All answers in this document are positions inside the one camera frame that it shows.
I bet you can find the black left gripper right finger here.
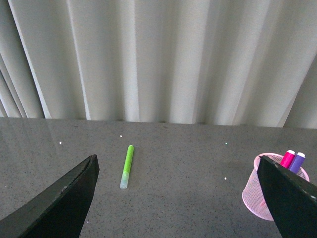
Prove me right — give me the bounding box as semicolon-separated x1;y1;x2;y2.
257;156;317;238

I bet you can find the pink marker pen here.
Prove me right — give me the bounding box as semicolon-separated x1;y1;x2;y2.
280;150;296;169

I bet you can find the green marker pen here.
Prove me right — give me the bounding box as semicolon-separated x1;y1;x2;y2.
119;145;134;189

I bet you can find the pink mesh cup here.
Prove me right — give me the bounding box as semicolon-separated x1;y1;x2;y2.
242;152;310;221

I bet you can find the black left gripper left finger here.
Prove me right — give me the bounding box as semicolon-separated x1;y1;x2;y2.
0;155;100;238

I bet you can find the purple marker pen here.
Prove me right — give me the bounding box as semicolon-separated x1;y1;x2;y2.
289;152;306;174

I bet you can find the white curtain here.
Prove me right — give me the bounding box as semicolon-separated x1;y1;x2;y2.
0;0;317;128

